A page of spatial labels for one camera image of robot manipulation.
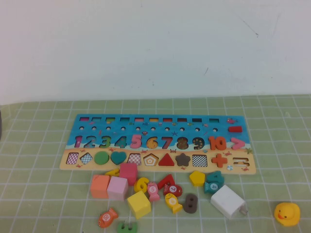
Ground teal number four piece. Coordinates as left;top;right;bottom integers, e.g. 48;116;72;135
206;170;225;186

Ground orange plus sign piece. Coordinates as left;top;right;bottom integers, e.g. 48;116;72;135
210;153;228;168

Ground yellow pentagon piece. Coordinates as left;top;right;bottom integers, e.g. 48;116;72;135
189;170;207;187

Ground green number three piece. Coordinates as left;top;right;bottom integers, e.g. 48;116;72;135
117;218;138;233

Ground green checked tablecloth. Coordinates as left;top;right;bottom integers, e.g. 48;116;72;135
0;93;311;233

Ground brown star piece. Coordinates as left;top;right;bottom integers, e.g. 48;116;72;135
175;152;191;167

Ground yellow number six piece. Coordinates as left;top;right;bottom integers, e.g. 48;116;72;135
133;177;149;194

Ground yellow fish number six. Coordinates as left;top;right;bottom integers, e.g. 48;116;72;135
164;193;183;214

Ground pink number five piece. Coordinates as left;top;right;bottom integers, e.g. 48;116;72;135
130;134;143;149

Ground pink fish number five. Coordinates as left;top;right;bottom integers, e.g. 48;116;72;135
147;182;161;202

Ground red fish number seven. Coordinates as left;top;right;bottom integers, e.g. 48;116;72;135
163;184;183;198

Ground yellow rubber duck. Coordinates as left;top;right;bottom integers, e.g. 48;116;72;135
274;202;301;228

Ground orange wooden block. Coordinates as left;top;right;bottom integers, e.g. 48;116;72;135
90;174;111;199

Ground yellow wooden block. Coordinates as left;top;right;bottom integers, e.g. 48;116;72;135
127;190;152;220

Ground magenta wooden block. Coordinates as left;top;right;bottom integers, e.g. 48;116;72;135
119;163;138;186

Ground red triangle piece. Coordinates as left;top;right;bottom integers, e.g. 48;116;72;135
158;153;178;167

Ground red number seven piece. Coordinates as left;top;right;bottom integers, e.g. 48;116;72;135
157;174;175;191

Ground pink greater-than sign piece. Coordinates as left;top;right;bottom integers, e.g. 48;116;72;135
230;137;246;150

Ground light pink wooden block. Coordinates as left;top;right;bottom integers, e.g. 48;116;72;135
106;176;129;201

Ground orange number ten piece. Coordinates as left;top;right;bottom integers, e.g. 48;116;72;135
208;135;227;150

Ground teal heart piece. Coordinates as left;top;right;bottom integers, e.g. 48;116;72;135
110;151;127;166

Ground white USB charger plug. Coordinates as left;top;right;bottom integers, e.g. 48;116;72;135
210;184;249;220

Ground brown number eight piece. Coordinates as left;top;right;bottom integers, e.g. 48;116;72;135
183;193;198;214

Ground teal fish number four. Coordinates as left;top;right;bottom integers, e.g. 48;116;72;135
203;181;222;194

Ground green circle piece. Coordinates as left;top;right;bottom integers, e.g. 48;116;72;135
94;150;109;165

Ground colourful wooden puzzle board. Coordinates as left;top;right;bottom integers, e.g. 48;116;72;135
59;113;257;175

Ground orange fish number ten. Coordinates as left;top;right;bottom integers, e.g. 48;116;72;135
98;207;119;229

